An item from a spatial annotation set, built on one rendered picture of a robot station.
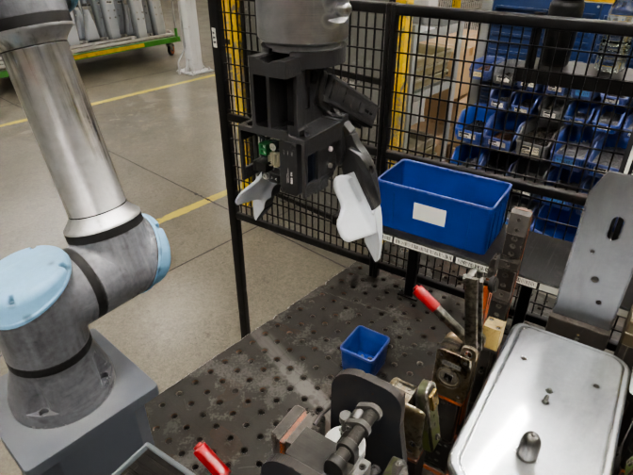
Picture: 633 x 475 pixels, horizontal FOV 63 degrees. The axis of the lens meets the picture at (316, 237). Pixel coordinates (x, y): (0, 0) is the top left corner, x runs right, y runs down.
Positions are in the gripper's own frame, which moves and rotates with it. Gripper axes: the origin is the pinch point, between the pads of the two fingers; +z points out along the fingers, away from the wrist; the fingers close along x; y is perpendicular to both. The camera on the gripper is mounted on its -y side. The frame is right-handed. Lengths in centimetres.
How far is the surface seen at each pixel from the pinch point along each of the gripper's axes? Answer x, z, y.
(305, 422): -4.3, 36.2, -3.5
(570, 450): 31, 44, -27
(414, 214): -17, 35, -71
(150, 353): -137, 144, -67
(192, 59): -495, 127, -457
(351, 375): 1.5, 25.6, -6.6
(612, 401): 35, 44, -42
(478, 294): 9.9, 27.1, -36.6
